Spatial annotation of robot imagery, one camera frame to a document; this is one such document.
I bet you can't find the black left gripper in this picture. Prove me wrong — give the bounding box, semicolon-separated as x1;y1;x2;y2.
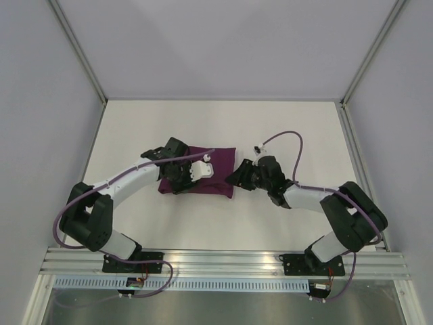
166;160;200;196

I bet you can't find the purple cloth mat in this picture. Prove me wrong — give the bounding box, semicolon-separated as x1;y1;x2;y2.
158;146;236;199

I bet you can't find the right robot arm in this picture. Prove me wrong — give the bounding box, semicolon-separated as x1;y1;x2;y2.
225;156;388;274

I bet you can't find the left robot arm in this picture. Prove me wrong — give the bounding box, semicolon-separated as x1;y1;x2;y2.
53;137;197;272

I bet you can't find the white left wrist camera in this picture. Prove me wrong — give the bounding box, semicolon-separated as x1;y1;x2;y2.
189;160;214;181

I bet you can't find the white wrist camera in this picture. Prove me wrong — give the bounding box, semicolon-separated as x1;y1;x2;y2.
253;144;268;166
189;160;214;181

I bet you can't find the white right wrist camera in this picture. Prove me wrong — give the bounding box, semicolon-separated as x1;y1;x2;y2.
253;144;268;166

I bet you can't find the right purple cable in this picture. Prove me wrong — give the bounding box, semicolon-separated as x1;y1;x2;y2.
254;131;382;303

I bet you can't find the purple cable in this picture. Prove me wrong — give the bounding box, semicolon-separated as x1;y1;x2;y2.
254;131;382;303
52;148;216;299

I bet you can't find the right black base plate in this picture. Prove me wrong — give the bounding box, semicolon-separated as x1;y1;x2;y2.
278;253;346;277

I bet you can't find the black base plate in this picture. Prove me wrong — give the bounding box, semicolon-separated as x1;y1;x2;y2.
102;251;164;274
278;253;346;277

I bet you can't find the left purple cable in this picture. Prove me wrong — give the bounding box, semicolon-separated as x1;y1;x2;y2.
52;148;216;299

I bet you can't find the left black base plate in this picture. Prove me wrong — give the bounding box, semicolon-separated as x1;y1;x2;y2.
102;251;164;274

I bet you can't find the front aluminium rail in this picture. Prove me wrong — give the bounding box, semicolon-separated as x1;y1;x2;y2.
39;248;411;280

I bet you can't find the right aluminium side rail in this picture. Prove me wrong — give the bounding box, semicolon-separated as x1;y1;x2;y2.
336;101;392;252

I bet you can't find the slotted cable duct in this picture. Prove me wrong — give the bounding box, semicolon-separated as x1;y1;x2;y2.
53;276;309;293

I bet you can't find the left aluminium frame post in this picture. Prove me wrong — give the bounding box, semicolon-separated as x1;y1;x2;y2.
46;0;108;108

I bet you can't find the aluminium frame post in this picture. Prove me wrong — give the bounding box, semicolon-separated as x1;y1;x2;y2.
46;0;108;108
340;0;410;108

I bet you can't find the right aluminium frame post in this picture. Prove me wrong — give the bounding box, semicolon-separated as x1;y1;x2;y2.
340;0;410;108

